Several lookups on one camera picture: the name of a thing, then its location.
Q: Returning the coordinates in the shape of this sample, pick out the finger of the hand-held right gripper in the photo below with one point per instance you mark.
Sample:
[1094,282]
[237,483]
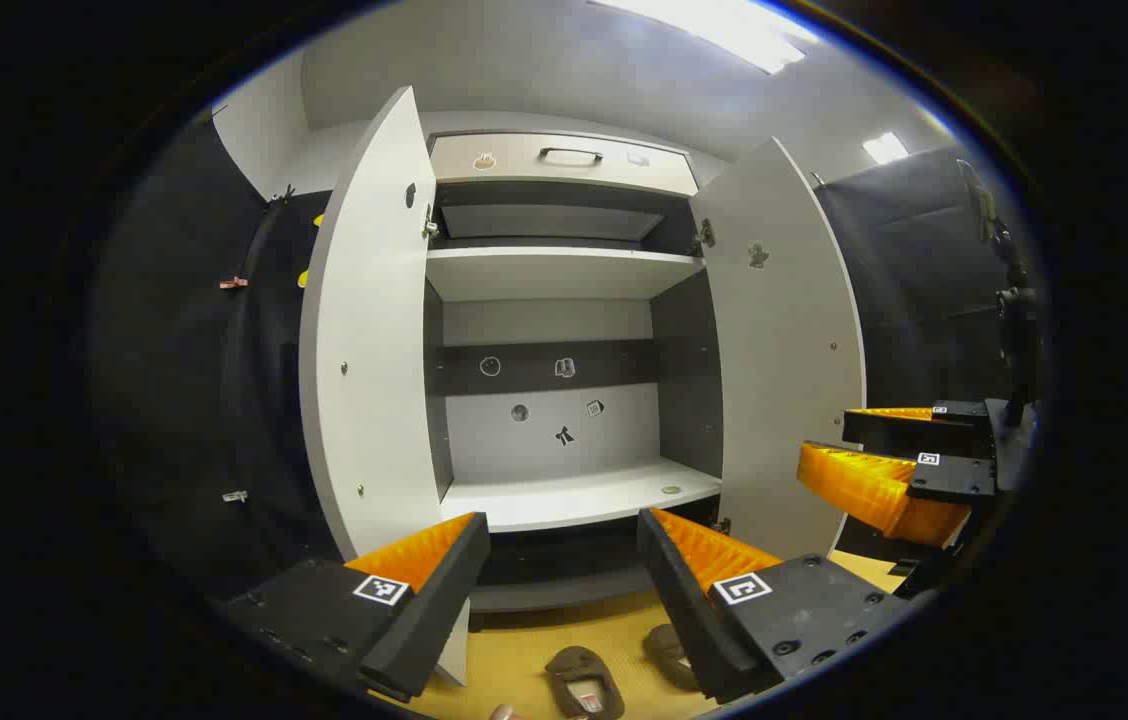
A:
[899,432]
[954,480]

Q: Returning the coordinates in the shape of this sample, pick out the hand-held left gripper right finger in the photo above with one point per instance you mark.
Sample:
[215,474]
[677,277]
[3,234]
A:
[689,610]

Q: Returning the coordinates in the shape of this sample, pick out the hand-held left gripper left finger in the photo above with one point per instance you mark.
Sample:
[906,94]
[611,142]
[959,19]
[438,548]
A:
[424,620]

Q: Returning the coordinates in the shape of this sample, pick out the brown fuzzy shoe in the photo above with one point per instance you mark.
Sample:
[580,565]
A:
[669,655]
[579,670]

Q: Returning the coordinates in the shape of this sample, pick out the white shoe cabinet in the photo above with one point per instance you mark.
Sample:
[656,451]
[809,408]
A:
[554,440]

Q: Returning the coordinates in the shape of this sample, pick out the white cabinet drawer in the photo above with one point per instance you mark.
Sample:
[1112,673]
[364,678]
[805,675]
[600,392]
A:
[524,165]

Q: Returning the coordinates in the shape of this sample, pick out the small ceiling light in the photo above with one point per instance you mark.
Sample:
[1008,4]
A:
[885,148]

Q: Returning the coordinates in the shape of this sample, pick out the long ceiling light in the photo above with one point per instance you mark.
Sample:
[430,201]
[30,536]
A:
[714,30]

